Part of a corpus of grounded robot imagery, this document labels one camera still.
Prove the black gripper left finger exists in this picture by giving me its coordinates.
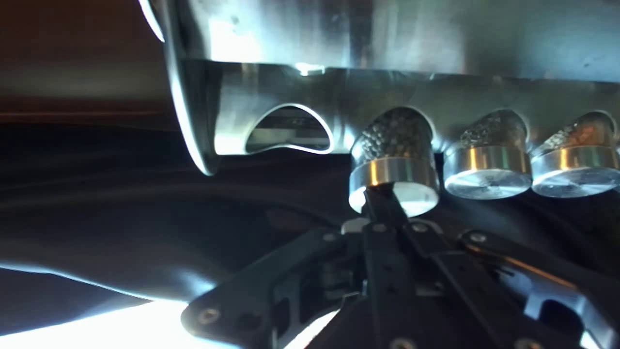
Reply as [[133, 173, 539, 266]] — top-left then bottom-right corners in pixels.
[[363, 185, 421, 349]]

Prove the silver rotating spice rack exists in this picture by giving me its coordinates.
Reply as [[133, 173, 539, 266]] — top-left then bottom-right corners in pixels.
[[138, 0, 620, 198]]

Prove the spice bottle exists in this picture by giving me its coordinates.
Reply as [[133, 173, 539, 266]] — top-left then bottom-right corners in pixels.
[[350, 107, 441, 218]]

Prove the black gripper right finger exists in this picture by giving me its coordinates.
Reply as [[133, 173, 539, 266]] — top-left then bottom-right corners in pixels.
[[410, 222, 537, 349]]

